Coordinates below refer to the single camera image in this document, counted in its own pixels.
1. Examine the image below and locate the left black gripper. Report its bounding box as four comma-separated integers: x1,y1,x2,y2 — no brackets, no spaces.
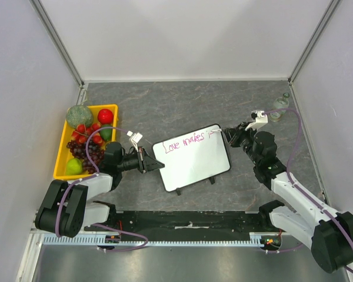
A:
117,146,164,173

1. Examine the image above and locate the white whiteboard black frame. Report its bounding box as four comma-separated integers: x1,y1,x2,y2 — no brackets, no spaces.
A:
152,124,231,192

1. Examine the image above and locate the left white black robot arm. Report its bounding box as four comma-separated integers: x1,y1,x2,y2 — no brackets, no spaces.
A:
35,142,165,238

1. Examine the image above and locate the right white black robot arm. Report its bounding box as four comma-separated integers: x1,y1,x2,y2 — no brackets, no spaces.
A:
223,122,353,273

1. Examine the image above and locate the clear glass bottle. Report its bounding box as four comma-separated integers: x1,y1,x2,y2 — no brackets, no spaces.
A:
269,92,290,122

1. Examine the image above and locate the green lime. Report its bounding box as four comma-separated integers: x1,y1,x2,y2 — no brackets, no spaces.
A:
99,124,113,142

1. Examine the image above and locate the purple grape bunch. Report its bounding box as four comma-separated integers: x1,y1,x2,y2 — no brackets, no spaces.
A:
66,141,104,174

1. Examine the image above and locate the red apple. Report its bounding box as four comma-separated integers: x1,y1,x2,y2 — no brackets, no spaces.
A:
97,108,114,125

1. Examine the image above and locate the red strawberry cluster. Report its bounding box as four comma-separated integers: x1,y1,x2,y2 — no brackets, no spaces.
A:
71,123,104,146

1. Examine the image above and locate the green pear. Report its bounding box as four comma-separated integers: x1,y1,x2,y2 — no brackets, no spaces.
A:
65,158,84,176

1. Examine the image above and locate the green netted melon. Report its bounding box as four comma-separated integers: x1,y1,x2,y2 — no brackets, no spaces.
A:
65,105,94,128

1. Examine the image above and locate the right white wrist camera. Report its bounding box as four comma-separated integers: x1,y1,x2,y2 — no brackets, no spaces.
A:
245,110,268,131

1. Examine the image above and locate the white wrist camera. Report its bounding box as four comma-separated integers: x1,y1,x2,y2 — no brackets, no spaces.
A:
126,130,143,151
245,110,268,131

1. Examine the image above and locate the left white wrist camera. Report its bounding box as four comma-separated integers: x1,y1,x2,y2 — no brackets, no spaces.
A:
126,130,143,151

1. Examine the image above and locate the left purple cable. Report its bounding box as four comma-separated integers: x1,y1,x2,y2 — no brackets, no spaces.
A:
54,126,149,253

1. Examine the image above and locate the purple cable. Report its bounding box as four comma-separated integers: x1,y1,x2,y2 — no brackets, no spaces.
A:
54,126,149,253
260,108,353,276

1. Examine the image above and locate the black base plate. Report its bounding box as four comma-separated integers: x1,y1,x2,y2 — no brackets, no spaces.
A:
84,209,294,242

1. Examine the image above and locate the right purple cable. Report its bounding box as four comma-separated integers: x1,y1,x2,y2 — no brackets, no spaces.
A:
260,108,353,276

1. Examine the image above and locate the white slotted cable duct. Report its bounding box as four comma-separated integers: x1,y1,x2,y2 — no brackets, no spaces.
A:
42,234,278,247

